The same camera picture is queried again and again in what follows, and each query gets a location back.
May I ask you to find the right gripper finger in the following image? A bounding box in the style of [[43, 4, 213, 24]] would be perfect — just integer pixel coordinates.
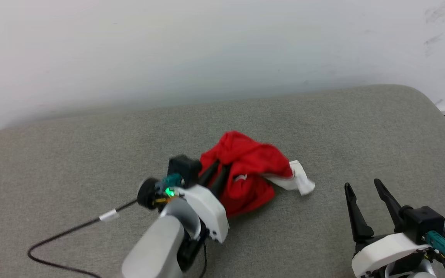
[[344, 182, 374, 243], [374, 178, 408, 233]]

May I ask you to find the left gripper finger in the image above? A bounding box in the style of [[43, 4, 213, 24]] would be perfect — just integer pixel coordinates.
[[198, 160, 220, 186], [210, 164, 231, 198]]

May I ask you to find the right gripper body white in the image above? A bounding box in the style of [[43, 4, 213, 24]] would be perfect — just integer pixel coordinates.
[[351, 228, 432, 278]]

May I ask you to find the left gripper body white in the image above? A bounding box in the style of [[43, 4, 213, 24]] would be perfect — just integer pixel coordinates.
[[174, 184, 230, 244]]

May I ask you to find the red basketball jersey white trim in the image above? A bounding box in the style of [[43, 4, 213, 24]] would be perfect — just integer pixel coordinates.
[[199, 131, 316, 219]]

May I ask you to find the black cable with white label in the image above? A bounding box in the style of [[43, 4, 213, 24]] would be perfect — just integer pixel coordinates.
[[27, 199, 140, 278]]

